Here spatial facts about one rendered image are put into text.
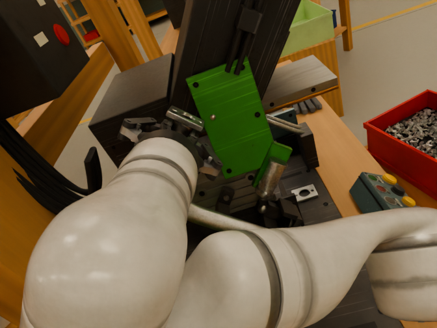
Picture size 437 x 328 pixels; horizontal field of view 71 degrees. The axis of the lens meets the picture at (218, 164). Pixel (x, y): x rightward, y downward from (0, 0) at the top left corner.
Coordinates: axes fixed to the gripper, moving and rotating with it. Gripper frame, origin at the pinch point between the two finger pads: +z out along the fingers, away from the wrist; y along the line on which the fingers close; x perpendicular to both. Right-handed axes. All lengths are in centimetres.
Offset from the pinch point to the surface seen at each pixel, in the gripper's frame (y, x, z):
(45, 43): 22.4, -2.4, 3.8
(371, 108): -127, -22, 195
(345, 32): -111, -76, 300
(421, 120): -57, -20, 39
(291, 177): -31.2, 7.9, 30.1
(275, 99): -15.9, -8.4, 24.8
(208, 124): -4.3, 0.2, 12.8
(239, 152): -12.1, 2.5, 12.8
